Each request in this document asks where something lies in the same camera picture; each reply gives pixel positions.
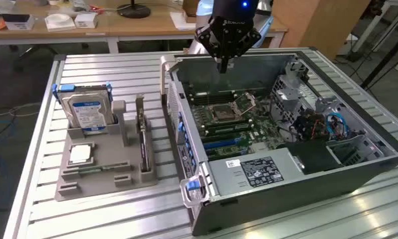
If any white labelled box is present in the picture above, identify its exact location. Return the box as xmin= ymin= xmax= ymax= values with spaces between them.
xmin=73 ymin=12 xmax=98 ymax=29

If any white paper stack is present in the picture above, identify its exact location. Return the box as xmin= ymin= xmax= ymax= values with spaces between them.
xmin=169 ymin=11 xmax=198 ymax=31

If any blue card retention latch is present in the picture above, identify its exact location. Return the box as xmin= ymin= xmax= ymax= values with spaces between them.
xmin=177 ymin=112 xmax=197 ymax=170

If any CPU socket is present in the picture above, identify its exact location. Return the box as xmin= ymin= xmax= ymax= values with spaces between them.
xmin=210 ymin=104 xmax=239 ymax=123

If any red wire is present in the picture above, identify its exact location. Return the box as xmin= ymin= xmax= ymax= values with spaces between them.
xmin=310 ymin=117 xmax=320 ymax=140

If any blue expansion slot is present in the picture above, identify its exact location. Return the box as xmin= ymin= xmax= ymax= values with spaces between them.
xmin=201 ymin=138 xmax=241 ymax=150

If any brown cardboard box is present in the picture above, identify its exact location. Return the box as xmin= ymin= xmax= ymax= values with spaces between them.
xmin=181 ymin=0 xmax=201 ymax=18

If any metal socket cover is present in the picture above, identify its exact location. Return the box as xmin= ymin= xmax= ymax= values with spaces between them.
xmin=230 ymin=92 xmax=257 ymax=116

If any wooden cabinet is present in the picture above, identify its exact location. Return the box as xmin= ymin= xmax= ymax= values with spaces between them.
xmin=271 ymin=0 xmax=374 ymax=62

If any wooden desk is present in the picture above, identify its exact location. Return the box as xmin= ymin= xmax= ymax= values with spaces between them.
xmin=0 ymin=0 xmax=290 ymax=54

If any black lamp base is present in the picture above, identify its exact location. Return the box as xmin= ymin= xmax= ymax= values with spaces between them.
xmin=115 ymin=0 xmax=151 ymax=19

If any grey floor cable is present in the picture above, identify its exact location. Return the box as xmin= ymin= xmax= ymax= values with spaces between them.
xmin=0 ymin=102 xmax=41 ymax=117

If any open black PC case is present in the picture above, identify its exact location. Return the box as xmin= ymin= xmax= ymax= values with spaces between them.
xmin=159 ymin=47 xmax=398 ymax=237

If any dark RAM slot bank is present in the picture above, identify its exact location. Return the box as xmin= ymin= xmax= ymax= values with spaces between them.
xmin=189 ymin=89 xmax=238 ymax=105

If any hard disk with blue carrier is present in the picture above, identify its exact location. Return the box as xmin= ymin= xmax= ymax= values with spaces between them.
xmin=50 ymin=81 xmax=115 ymax=136

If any installed RAM stick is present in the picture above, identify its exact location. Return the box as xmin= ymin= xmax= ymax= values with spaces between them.
xmin=201 ymin=121 xmax=254 ymax=137

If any blue wire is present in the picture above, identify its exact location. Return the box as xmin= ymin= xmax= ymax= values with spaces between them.
xmin=323 ymin=113 xmax=350 ymax=140

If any green RAM stick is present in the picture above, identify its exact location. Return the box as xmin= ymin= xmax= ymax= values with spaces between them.
xmin=75 ymin=164 xmax=126 ymax=174

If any grey printed parts rack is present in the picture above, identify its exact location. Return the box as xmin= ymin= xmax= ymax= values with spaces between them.
xmin=54 ymin=99 xmax=159 ymax=202

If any clear plastic bag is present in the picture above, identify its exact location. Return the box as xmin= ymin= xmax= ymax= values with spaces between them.
xmin=0 ymin=0 xmax=17 ymax=18

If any perforated metal disk bay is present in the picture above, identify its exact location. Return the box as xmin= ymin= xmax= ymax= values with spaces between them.
xmin=270 ymin=74 xmax=318 ymax=122

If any white tray with round hollow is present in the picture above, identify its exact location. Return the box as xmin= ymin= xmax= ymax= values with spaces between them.
xmin=43 ymin=13 xmax=77 ymax=32

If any grey foil packet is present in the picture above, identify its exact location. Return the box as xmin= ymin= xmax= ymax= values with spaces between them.
xmin=70 ymin=0 xmax=87 ymax=12

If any grey power supply unit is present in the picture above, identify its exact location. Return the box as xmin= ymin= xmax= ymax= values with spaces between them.
xmin=206 ymin=148 xmax=304 ymax=197

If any black plastic shroud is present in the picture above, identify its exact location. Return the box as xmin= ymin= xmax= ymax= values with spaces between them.
xmin=281 ymin=140 xmax=344 ymax=175

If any white box with black top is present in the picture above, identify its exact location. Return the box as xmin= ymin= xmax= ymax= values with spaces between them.
xmin=1 ymin=13 xmax=35 ymax=31

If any black stand leg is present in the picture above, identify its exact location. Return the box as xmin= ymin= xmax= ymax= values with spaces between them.
xmin=359 ymin=0 xmax=398 ymax=89

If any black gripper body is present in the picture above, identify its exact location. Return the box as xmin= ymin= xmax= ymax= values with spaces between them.
xmin=206 ymin=0 xmax=258 ymax=60

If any black chair base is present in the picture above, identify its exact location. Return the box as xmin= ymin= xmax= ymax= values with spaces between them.
xmin=10 ymin=44 xmax=58 ymax=73

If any white box on floor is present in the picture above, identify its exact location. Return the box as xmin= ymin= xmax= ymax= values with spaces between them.
xmin=336 ymin=33 xmax=362 ymax=58

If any Nvidia graphics card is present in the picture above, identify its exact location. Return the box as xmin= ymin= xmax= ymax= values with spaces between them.
xmin=134 ymin=94 xmax=153 ymax=174

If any silver CPU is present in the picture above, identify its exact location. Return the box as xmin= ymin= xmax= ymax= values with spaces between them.
xmin=67 ymin=145 xmax=93 ymax=164

